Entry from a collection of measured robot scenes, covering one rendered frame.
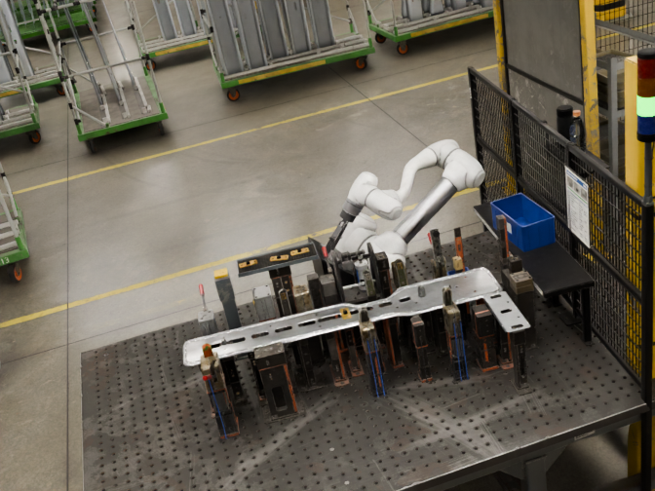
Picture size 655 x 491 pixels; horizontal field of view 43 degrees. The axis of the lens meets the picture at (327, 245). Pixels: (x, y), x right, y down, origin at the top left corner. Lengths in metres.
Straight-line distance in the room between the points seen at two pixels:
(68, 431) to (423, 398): 2.40
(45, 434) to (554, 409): 3.02
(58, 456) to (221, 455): 1.71
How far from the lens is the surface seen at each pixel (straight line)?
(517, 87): 6.18
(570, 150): 3.48
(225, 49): 10.18
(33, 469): 5.00
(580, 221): 3.55
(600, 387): 3.52
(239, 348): 3.50
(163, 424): 3.73
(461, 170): 4.15
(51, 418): 5.33
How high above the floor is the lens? 2.91
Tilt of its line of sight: 28 degrees down
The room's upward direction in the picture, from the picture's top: 11 degrees counter-clockwise
